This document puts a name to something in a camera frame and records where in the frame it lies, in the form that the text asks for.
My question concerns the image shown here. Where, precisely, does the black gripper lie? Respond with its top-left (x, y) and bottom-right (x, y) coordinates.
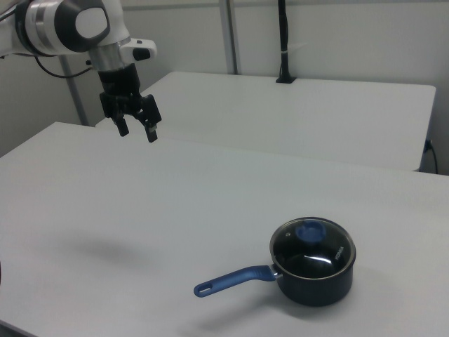
top-left (98, 62), bottom-right (163, 144)

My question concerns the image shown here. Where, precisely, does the glass lid with blue knob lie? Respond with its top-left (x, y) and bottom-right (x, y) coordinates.
top-left (270, 217), bottom-right (355, 279)

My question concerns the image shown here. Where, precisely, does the white side table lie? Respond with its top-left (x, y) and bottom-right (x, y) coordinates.
top-left (95, 72), bottom-right (437, 173)

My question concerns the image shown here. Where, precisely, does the grey partition frame post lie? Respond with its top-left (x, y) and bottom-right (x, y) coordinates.
top-left (219, 0), bottom-right (243, 75)
top-left (61, 55), bottom-right (88, 126)

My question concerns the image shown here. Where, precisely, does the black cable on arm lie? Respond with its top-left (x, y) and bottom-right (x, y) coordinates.
top-left (34, 55), bottom-right (95, 78)

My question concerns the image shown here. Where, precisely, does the black camera pole with base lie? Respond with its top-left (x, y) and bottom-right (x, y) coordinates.
top-left (275, 0), bottom-right (297, 84)

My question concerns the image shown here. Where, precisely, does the dark saucepan with blue handle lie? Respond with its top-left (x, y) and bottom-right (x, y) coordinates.
top-left (193, 217), bottom-right (357, 308)

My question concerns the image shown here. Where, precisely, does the black cable beside table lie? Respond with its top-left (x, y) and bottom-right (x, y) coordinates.
top-left (424, 139), bottom-right (439, 174)

